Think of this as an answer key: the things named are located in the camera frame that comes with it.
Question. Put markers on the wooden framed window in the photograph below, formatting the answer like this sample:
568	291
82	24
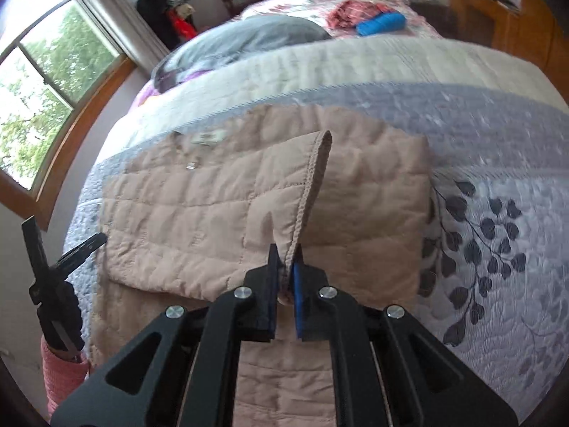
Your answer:
66	58

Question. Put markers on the wooden cabinet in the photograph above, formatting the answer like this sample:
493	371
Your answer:
498	31

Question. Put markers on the grey pillow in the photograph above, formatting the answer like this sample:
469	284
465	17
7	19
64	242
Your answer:
266	35

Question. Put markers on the dark nightstand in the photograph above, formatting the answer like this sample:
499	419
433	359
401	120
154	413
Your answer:
429	18

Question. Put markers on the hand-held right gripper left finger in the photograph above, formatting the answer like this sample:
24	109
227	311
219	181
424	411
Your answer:
266	296

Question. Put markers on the dark hanging clothes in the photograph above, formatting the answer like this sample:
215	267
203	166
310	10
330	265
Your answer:
153	13

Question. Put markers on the white curtain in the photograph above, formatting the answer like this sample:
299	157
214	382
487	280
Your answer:
129	22

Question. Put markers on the pink floral bed sheet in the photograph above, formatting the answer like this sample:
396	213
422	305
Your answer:
418	15

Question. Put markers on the person's left forearm pink sleeve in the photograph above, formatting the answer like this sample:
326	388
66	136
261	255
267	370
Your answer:
64	373

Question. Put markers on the grey leaf print bedspread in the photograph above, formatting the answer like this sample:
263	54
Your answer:
489	275

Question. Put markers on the red patterned cloth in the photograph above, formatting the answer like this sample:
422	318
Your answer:
355	11

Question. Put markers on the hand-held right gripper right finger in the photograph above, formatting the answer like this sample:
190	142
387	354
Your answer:
298	304

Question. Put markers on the beige quilted jacket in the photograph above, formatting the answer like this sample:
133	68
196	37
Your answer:
200	213

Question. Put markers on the blue cloth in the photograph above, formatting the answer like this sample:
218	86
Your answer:
382	24

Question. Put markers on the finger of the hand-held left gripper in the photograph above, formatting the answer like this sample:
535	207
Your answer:
82	249
34	240

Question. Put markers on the red bag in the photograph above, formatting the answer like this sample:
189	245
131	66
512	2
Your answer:
182	26

